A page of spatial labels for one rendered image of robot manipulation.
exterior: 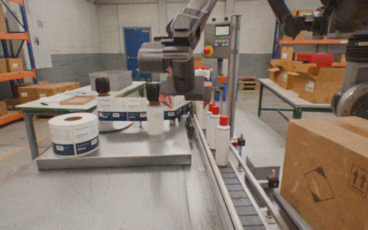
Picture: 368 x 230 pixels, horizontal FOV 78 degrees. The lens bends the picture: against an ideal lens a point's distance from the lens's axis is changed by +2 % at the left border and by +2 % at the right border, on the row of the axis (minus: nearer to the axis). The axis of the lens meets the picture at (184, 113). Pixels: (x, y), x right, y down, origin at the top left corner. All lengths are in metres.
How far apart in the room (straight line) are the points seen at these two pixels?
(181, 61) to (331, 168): 0.45
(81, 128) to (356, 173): 0.96
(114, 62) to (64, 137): 8.66
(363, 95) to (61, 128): 1.13
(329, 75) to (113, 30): 8.14
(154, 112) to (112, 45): 8.61
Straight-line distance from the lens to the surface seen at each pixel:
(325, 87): 2.79
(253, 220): 0.72
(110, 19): 9.73
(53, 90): 4.85
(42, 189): 1.04
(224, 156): 0.93
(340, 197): 0.68
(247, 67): 8.90
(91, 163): 1.10
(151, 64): 0.53
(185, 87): 0.57
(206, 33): 1.33
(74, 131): 1.08
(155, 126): 1.15
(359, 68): 1.02
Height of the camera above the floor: 1.33
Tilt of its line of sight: 16 degrees down
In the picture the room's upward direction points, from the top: straight up
